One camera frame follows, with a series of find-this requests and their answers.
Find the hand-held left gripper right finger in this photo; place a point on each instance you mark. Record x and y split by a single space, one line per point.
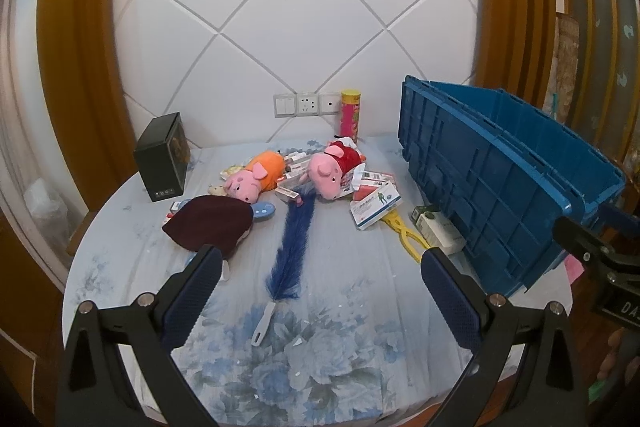
450 297

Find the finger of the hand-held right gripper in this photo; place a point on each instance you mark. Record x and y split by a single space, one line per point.
622 221
580 242

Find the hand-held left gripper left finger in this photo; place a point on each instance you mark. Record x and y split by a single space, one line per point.
197 287

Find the maroon knit hat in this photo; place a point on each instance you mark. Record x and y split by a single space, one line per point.
210 222

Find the blue feather duster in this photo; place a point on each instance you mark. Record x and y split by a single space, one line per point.
292 247

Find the blue plastic crate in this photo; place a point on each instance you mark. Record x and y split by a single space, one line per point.
500 167

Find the blue white medicine box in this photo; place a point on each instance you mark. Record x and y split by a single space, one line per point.
375 209

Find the pink pig plush orange dress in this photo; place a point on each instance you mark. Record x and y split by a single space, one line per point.
260 172

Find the pink pig plush red dress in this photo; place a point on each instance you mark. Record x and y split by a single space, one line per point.
325 172

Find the white green box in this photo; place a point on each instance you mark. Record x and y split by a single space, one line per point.
440 229

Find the small red white box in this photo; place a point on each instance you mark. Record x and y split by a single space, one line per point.
167 219

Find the white blue red box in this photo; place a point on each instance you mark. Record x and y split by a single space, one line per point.
179 207

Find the yellow plastic tongs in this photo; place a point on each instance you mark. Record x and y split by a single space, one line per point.
400 227

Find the black cardboard box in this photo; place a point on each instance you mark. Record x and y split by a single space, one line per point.
160 162

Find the white red medicine box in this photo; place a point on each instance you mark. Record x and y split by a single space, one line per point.
377 178

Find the blue white sachet pack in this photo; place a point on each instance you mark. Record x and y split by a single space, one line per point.
356 179

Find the white box red lettering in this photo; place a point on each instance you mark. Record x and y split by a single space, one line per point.
299 172

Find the white red tube box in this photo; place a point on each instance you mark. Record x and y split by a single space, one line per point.
295 158

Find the clear plastic bag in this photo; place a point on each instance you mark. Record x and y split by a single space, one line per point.
45 212

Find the pink yellow snack canister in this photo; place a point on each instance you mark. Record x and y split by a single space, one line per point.
350 117

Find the white wall socket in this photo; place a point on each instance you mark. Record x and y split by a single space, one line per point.
307 104

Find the white single wall plate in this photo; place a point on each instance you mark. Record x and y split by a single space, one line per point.
330 103

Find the wooden wall trim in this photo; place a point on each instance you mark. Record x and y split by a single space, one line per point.
515 7
75 57

